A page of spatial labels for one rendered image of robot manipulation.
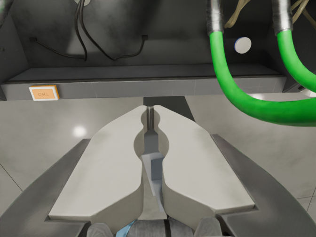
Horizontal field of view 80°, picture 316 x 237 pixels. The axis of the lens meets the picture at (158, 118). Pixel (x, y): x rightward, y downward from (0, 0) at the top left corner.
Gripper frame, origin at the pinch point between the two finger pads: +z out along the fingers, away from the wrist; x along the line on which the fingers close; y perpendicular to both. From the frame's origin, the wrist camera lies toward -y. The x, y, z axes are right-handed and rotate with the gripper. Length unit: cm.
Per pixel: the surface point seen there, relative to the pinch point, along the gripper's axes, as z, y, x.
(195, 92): 28.3, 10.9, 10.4
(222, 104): 123, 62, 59
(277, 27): 12.2, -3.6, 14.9
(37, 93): 27.0, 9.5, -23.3
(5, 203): 124, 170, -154
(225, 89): 5.4, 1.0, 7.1
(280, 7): 13.1, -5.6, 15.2
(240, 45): 38.7, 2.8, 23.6
